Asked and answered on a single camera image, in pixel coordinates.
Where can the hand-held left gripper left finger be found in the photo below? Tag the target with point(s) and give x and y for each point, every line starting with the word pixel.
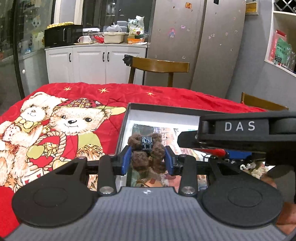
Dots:
pixel 126 160

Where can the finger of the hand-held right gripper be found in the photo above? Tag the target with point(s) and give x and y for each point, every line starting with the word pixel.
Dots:
pixel 189 139
pixel 240 157

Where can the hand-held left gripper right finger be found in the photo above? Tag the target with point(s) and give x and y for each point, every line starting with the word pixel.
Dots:
pixel 168 162

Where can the brown fuzzy hair clip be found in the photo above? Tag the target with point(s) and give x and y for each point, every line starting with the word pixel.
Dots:
pixel 141 162

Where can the black shallow cardboard box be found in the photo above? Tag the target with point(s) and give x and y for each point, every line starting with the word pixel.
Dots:
pixel 161 110

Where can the person's right forearm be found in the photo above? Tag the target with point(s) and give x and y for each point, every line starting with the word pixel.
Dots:
pixel 288 215

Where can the person's right hand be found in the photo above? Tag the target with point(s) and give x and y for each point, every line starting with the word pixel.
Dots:
pixel 269 181

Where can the brown kraft paper piece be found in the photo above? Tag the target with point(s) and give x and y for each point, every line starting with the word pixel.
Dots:
pixel 148 183

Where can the wooden chair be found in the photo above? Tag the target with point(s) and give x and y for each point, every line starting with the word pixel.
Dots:
pixel 261 103
pixel 159 66

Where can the red teddy bear blanket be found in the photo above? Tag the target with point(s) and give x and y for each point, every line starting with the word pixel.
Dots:
pixel 81 97

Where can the clear drinking glasses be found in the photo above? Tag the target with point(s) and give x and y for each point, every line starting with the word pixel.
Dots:
pixel 290 62

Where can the silver refrigerator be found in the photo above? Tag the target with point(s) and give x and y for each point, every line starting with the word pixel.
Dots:
pixel 208 46

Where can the red and green box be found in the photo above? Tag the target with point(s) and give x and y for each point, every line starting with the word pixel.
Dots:
pixel 279 47

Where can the small black cloth item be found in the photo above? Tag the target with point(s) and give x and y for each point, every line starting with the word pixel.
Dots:
pixel 127 60

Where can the white kitchen cabinet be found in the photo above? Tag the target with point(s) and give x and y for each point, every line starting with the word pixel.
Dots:
pixel 92 64

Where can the cartoon figure fridge magnet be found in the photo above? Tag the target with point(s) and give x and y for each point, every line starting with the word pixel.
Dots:
pixel 172 32

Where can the orange box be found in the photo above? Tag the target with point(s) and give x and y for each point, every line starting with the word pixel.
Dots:
pixel 135 41

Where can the beige plastic basin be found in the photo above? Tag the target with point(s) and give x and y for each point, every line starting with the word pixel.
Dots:
pixel 113 38

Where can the red plastic bag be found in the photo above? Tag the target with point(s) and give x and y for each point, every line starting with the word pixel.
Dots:
pixel 99 39

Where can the green white snack bag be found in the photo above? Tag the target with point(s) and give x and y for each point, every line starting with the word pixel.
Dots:
pixel 136 25

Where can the white cup with saucer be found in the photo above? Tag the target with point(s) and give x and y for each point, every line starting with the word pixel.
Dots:
pixel 84 39

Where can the orange fridge magnet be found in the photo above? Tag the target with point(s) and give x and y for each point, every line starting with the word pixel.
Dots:
pixel 189 5

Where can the clear plastic food containers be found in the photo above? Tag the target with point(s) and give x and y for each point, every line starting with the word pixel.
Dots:
pixel 122 26

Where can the grey plastic bag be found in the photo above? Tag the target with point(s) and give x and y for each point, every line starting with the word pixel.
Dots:
pixel 113 28

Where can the clear lidded container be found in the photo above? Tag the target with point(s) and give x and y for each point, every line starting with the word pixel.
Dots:
pixel 91 32

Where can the black microwave oven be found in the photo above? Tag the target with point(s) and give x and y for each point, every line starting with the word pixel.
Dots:
pixel 62 36

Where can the yellow fringed cloth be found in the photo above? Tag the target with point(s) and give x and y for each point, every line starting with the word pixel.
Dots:
pixel 60 24

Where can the glass door with stickers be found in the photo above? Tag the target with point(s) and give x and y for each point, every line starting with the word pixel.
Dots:
pixel 34 18

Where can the white wall shelf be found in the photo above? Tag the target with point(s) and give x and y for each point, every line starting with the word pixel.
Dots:
pixel 269 34

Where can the yellow framed wall sign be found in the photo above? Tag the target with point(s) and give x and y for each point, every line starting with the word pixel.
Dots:
pixel 252 8

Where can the dark glass wall cabinet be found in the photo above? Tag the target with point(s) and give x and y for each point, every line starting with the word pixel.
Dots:
pixel 115 11

